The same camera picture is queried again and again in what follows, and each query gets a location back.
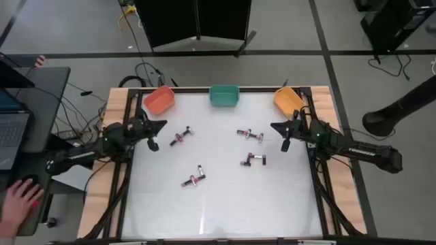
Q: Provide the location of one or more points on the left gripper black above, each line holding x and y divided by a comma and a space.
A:
139, 127

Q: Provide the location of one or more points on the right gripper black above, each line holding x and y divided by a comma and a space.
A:
299, 131

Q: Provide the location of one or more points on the person's forearm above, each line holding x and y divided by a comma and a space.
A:
4, 235

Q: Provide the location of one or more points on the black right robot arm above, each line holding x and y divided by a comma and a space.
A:
361, 152

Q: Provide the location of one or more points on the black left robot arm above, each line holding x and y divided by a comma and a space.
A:
81, 154

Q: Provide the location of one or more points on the orange plastic bin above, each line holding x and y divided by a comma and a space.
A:
160, 100

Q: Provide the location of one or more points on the yellow plastic bin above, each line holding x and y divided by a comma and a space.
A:
286, 98

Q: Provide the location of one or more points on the teal plastic bin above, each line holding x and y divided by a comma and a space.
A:
223, 97

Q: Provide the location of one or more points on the white paper sheet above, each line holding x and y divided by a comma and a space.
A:
73, 178

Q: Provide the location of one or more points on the black room divider panel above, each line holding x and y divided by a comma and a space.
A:
223, 17
163, 20

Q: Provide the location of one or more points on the black side desk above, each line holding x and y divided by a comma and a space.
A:
51, 102

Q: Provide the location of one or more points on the orange striped small object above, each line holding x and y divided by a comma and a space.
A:
40, 61

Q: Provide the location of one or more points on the black computer mouse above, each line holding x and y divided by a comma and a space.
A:
29, 179

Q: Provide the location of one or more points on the black desk caster wheel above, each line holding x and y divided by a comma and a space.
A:
51, 223

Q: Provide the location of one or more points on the grey open laptop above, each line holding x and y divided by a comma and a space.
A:
12, 132

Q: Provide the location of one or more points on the black equipment rack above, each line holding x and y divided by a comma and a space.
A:
391, 24

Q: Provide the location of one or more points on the black display panel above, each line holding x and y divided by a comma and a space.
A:
13, 76

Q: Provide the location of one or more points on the person's hand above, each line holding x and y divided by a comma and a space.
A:
18, 204

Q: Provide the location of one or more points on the black aluminium table frame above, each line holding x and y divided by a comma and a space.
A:
190, 89

